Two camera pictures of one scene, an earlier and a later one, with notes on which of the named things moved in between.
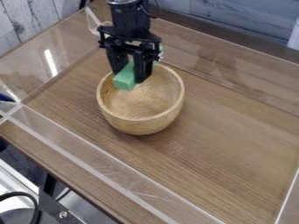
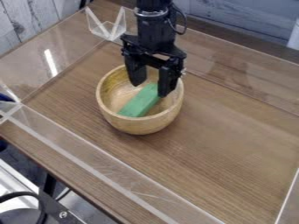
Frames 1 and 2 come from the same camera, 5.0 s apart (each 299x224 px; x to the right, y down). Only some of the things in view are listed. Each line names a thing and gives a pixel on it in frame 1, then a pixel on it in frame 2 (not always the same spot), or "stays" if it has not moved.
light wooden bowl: (145, 108) stays
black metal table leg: (49, 185) stays
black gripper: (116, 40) to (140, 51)
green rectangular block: (125, 80) to (141, 101)
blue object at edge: (4, 97) stays
